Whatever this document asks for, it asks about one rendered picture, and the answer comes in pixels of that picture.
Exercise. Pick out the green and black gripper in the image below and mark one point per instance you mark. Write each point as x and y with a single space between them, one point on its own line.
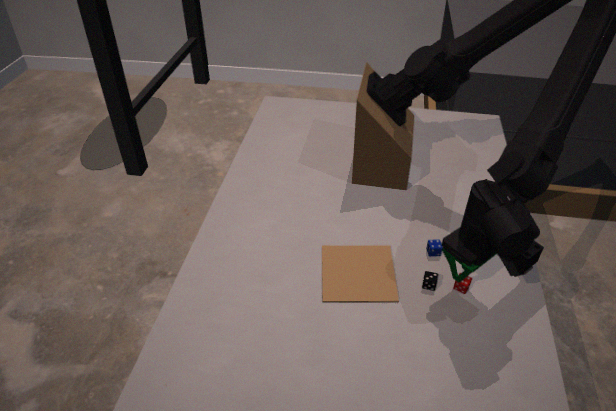
453 244

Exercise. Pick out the blue die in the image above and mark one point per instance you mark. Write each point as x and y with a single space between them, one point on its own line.
434 248

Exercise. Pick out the black die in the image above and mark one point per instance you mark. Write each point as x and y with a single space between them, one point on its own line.
430 280

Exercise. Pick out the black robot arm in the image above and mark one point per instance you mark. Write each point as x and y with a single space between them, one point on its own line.
528 162

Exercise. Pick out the tan flat mat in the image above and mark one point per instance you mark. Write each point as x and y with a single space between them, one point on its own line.
358 273

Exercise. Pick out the red die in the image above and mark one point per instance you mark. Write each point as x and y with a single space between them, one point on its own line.
463 286

